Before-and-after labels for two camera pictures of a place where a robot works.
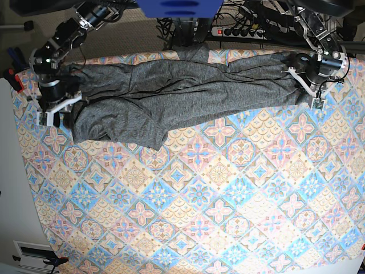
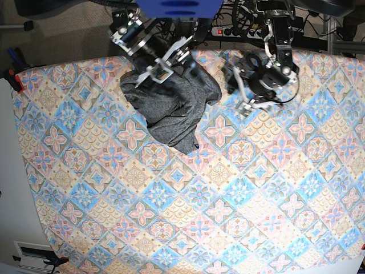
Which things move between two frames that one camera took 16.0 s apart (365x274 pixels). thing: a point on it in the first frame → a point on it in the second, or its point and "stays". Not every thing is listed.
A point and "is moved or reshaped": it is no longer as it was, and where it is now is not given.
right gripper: (318, 91) → (248, 104)
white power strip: (239, 32) stays
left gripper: (45, 118) → (162, 69)
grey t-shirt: (138, 103) is moved or reshaped
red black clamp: (14, 80) stays
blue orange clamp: (56, 261) stays
